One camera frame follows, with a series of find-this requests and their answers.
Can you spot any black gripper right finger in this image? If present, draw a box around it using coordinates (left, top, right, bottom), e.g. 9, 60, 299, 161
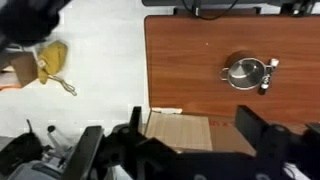
234, 104, 270, 158

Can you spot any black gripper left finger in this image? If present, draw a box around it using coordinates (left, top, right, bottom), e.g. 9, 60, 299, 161
61, 125, 105, 180

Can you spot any black and white marker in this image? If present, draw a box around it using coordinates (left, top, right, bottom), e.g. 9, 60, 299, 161
258, 58, 280, 96

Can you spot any small steel pot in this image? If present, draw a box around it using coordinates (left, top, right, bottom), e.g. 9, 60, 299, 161
219, 49, 273, 91

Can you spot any cardboard box with red print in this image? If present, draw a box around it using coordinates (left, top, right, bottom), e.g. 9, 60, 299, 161
143, 106, 258, 157

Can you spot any small plain cardboard box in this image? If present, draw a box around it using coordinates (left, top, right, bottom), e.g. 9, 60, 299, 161
8, 51, 39, 89

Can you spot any black bulky object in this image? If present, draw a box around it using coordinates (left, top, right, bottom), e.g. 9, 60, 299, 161
0, 0, 73, 46

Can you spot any yellow drawstring bag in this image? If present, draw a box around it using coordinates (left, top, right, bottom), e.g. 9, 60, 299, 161
34, 40, 78, 97

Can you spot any black cable with plug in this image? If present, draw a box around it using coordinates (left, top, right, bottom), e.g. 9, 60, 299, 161
179, 0, 240, 21

